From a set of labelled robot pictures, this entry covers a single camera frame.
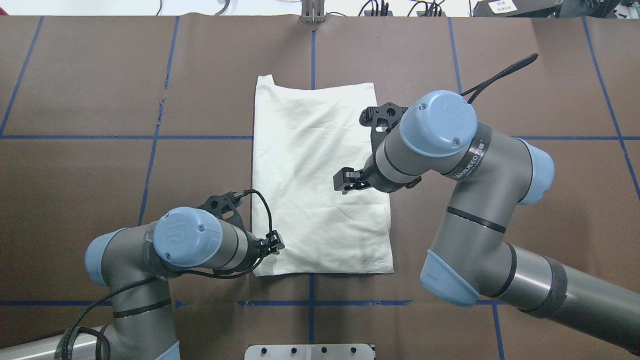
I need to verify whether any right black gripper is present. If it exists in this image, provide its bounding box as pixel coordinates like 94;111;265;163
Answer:
333;102;422;195

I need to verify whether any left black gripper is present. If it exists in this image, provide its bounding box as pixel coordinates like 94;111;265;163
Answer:
198;192;285;271

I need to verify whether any cream long-sleeve cat shirt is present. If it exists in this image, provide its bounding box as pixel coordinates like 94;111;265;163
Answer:
251;75;394;277

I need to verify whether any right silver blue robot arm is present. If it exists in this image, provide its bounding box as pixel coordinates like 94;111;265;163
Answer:
333;89;640;355

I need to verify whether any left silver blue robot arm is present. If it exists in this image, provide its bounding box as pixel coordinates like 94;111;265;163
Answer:
1;189;285;360

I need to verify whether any black box with label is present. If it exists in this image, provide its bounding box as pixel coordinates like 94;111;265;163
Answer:
471;0;563;18

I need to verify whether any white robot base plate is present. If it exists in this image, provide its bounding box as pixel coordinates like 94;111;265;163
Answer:
244;343;377;360

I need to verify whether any black cable bundle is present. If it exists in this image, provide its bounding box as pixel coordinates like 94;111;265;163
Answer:
358;0;446;18

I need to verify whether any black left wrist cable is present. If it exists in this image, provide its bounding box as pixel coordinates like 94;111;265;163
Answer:
55;189;275;360

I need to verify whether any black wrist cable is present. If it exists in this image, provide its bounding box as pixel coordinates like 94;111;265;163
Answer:
55;189;275;360
460;53;540;105

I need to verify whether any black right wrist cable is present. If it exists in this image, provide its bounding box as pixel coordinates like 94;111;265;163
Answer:
460;53;540;105

